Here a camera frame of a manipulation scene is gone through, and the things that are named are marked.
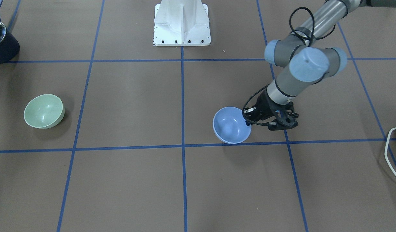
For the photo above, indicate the blue bowl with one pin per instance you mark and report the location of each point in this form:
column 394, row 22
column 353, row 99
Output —
column 230, row 126

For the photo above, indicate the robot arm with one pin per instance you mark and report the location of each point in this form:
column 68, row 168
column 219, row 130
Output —
column 303, row 65

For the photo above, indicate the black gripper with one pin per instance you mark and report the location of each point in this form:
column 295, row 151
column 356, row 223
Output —
column 264, row 107

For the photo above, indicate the green bowl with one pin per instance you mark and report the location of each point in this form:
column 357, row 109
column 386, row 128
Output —
column 44, row 111

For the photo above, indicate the white metal stand base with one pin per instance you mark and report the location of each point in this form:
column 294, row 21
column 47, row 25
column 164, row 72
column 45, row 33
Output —
column 181, row 23

